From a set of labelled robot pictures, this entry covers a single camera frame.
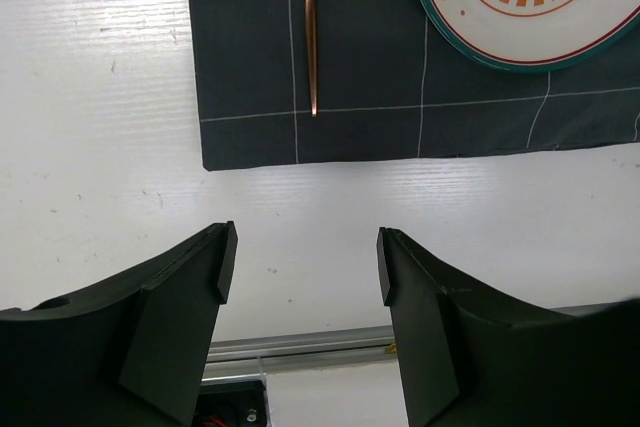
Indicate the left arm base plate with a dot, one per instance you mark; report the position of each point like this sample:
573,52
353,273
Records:
239,404

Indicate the copper fork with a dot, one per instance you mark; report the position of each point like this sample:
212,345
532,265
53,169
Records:
312,61

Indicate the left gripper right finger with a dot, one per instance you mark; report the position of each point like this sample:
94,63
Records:
471,355

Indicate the aluminium frame rail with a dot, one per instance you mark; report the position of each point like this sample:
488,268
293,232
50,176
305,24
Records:
254,359

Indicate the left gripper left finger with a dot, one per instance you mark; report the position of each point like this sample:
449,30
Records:
129,350

